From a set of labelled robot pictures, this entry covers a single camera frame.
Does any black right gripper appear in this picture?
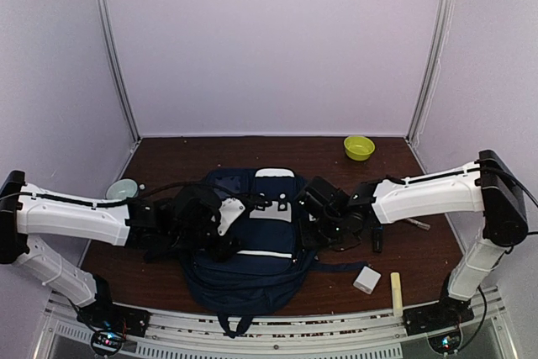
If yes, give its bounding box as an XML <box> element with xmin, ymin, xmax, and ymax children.
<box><xmin>298</xmin><ymin>214</ymin><xmax>346</xmax><ymax>250</ymax></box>

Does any navy blue student backpack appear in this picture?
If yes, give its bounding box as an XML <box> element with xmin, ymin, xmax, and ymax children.
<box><xmin>180</xmin><ymin>168</ymin><xmax>367</xmax><ymax>338</ymax></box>

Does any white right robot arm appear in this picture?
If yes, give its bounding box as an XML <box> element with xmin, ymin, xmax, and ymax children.
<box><xmin>296</xmin><ymin>150</ymin><xmax>531</xmax><ymax>333</ymax></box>

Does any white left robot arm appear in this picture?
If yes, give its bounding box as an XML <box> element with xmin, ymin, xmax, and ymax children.
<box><xmin>1</xmin><ymin>171</ymin><xmax>246</xmax><ymax>330</ymax></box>

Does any blue black highlighter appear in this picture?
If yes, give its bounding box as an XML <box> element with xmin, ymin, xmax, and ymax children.
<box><xmin>371</xmin><ymin>225</ymin><xmax>384</xmax><ymax>254</ymax></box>

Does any white charger box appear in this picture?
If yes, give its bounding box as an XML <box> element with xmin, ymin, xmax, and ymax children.
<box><xmin>352</xmin><ymin>267</ymin><xmax>382</xmax><ymax>294</ymax></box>

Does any lime green plastic bowl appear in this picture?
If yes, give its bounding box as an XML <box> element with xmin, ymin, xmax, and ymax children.
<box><xmin>344</xmin><ymin>136</ymin><xmax>376</xmax><ymax>161</ymax></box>

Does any pale green ceramic bowl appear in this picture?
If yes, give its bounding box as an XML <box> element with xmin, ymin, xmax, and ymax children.
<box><xmin>105</xmin><ymin>178</ymin><xmax>140</xmax><ymax>200</ymax></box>

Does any pale yellow highlighter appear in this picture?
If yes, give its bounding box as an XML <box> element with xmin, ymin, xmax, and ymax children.
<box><xmin>390</xmin><ymin>272</ymin><xmax>404</xmax><ymax>317</ymax></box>

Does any grey marker pen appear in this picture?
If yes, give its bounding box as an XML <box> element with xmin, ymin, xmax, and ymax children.
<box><xmin>404</xmin><ymin>218</ymin><xmax>430</xmax><ymax>231</ymax></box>

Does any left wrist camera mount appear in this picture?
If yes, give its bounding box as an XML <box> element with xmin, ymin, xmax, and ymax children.
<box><xmin>217</xmin><ymin>198</ymin><xmax>245</xmax><ymax>236</ymax></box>

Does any right aluminium corner post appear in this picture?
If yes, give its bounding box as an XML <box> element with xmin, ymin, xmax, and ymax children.
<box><xmin>407</xmin><ymin>0</ymin><xmax>454</xmax><ymax>148</ymax></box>

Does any aluminium corner post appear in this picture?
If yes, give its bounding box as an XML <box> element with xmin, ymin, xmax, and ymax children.
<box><xmin>96</xmin><ymin>0</ymin><xmax>141</xmax><ymax>144</ymax></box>
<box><xmin>407</xmin><ymin>0</ymin><xmax>454</xmax><ymax>148</ymax></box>

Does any left aluminium corner post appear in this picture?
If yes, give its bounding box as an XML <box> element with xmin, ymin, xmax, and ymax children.
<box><xmin>96</xmin><ymin>0</ymin><xmax>141</xmax><ymax>144</ymax></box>

